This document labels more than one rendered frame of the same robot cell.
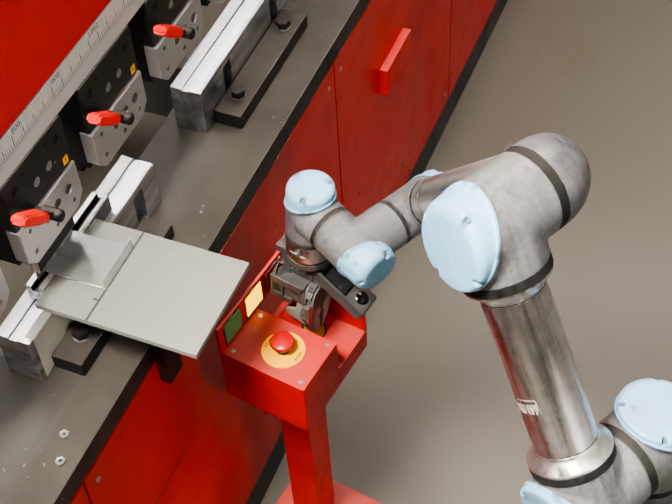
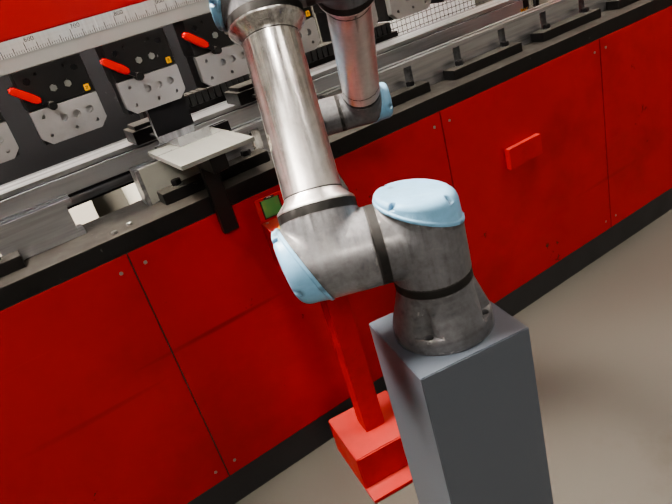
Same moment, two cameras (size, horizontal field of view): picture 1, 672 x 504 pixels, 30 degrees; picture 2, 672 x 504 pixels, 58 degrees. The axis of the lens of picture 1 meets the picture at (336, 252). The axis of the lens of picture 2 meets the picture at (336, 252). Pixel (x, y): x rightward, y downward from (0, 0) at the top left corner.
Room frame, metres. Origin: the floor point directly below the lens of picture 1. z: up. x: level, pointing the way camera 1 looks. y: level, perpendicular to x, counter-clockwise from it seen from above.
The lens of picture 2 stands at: (0.22, -0.81, 1.31)
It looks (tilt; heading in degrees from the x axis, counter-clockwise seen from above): 26 degrees down; 39
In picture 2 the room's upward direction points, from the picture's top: 16 degrees counter-clockwise
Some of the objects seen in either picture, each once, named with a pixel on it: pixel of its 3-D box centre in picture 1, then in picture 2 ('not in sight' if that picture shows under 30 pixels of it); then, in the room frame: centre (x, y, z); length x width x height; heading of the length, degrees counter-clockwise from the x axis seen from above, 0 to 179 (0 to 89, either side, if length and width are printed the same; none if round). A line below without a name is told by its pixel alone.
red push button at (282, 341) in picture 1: (282, 345); not in sight; (1.20, 0.10, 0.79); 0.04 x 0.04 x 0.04
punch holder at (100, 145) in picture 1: (91, 93); (215, 46); (1.39, 0.34, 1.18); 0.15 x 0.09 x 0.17; 155
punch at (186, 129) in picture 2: (48, 235); (171, 119); (1.24, 0.42, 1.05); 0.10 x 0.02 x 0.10; 155
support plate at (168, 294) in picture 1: (143, 285); (198, 146); (1.17, 0.29, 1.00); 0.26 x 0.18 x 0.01; 65
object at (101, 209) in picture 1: (70, 245); (193, 138); (1.27, 0.40, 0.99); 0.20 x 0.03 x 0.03; 155
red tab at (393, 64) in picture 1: (395, 61); (523, 151); (2.10, -0.16, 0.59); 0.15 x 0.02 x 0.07; 155
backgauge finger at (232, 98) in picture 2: not in sight; (258, 91); (1.59, 0.43, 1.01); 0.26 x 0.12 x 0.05; 65
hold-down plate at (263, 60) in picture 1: (262, 66); (386, 102); (1.76, 0.11, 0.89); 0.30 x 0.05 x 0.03; 155
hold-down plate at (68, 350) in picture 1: (115, 293); (215, 175); (1.25, 0.35, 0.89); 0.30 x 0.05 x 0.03; 155
